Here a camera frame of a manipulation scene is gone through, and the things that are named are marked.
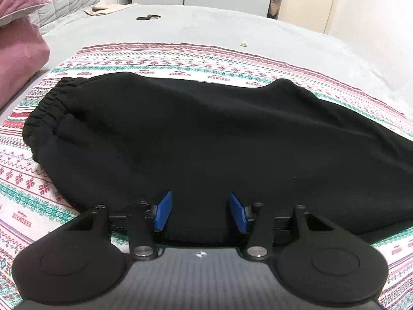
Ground black pants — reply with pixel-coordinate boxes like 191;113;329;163
22;72;412;245

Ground patterned red green blanket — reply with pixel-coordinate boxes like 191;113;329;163
1;43;412;309

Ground grey bed sheet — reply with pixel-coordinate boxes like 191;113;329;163
1;5;402;119

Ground small black object on bed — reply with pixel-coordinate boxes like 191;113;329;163
136;14;161;21

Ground lower pink pillow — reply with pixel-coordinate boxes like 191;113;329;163
1;16;50;107

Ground beige cloth on bed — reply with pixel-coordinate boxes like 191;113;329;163
85;2;137;16

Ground cream door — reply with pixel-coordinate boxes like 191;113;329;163
278;0;333;33

